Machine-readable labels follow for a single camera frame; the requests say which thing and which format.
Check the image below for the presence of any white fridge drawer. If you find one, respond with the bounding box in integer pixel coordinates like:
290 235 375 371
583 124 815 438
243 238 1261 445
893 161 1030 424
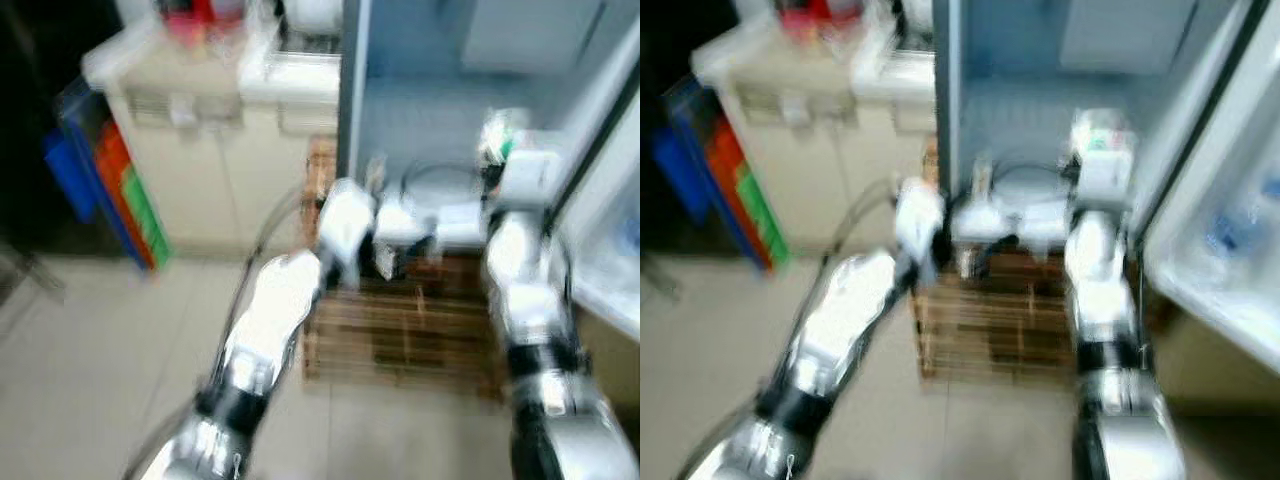
375 195 493 253
950 195 1073 251

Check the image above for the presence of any fridge body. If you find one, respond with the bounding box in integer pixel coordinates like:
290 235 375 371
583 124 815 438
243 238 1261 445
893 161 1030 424
337 0 641 261
932 0 1251 251

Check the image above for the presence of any wooden wine rack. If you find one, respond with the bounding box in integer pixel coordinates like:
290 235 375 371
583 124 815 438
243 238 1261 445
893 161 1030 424
910 140 1091 386
298 135 509 399

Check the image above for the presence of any clear blue water bottle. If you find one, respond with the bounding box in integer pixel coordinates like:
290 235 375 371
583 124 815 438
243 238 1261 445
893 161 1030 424
1203 212 1256 263

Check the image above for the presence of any beige cabinet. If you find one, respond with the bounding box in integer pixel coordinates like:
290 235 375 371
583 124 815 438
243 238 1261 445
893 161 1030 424
690 30 941 263
82 35 343 256

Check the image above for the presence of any blue crate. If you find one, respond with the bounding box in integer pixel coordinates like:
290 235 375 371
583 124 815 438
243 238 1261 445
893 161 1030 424
650 75 771 273
42 78 151 273

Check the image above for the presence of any green crate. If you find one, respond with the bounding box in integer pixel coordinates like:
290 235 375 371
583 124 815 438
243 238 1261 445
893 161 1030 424
120 165 173 269
735 165 791 266

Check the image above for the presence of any orange crate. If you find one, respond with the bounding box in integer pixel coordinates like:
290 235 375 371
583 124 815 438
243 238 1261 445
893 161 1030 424
705 118 756 201
92 118 136 216

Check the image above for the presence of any white pot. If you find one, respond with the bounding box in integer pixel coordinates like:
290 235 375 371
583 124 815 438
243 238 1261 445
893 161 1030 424
278 0 343 46

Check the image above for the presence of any red container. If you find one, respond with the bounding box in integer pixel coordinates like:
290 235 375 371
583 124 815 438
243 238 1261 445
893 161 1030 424
158 0 247 43
778 0 866 41

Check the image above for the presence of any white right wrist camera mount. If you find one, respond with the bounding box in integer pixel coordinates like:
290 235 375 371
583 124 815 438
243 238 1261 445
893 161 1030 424
1075 150 1136 211
495 150 563 213

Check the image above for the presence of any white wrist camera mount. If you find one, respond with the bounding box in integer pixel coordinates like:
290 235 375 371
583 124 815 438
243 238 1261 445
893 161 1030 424
1075 150 1136 211
316 177 378 286
893 175 951 286
495 150 563 213

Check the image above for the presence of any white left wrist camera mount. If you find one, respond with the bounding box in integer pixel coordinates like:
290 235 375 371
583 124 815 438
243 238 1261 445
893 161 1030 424
893 175 951 286
316 177 378 286

